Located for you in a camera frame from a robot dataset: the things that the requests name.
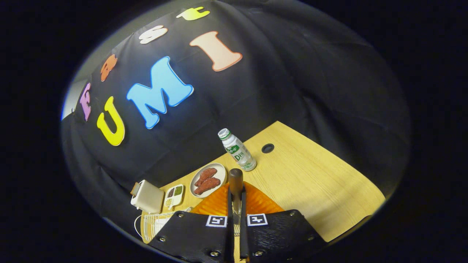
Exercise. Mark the beige plate with meat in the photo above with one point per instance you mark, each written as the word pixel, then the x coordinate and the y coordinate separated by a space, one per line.
pixel 221 171

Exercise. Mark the white divided bean dish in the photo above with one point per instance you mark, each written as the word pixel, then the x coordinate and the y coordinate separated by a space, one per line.
pixel 174 200

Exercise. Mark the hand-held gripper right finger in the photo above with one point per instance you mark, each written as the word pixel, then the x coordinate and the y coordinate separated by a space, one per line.
pixel 281 233

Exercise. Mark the cream toaster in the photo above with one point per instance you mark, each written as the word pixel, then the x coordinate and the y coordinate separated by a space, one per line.
pixel 150 199

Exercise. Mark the brown toast slice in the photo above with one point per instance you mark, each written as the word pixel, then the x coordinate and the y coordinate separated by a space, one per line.
pixel 135 189

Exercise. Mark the red meat piece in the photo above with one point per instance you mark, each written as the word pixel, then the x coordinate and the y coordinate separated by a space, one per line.
pixel 207 186
pixel 205 176

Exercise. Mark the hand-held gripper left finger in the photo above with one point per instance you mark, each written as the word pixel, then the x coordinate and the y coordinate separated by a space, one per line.
pixel 193 235

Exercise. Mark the black table grommet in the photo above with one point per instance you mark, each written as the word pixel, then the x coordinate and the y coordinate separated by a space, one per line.
pixel 268 148

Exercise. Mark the white green-label bottle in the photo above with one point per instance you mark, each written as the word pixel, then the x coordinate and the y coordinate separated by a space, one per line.
pixel 239 152

